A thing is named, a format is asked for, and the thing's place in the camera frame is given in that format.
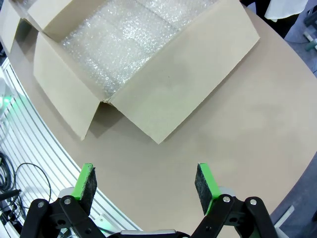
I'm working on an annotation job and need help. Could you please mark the person in white coat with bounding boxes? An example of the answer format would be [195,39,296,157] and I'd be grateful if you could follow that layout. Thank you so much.
[240,0,302,38]

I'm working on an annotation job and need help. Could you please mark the open brown cardboard box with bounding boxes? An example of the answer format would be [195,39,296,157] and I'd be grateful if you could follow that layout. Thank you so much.
[0,0,262,145]

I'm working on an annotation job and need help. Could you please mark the clear bubble wrap sheet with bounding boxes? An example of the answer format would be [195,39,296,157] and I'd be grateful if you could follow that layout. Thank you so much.
[59,0,214,98]

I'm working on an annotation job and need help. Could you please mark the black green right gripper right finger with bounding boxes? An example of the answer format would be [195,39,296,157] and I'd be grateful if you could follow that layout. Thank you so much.
[190,162,278,238]

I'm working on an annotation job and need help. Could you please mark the black cables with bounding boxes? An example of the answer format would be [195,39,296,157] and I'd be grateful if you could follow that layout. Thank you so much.
[0,152,52,225]

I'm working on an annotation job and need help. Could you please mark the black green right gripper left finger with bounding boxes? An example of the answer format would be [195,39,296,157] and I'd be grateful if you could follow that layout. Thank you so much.
[21,163,105,238]

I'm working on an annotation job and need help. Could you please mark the ribbed aluminium table frame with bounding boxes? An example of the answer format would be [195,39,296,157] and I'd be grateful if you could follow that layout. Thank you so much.
[0,57,142,238]

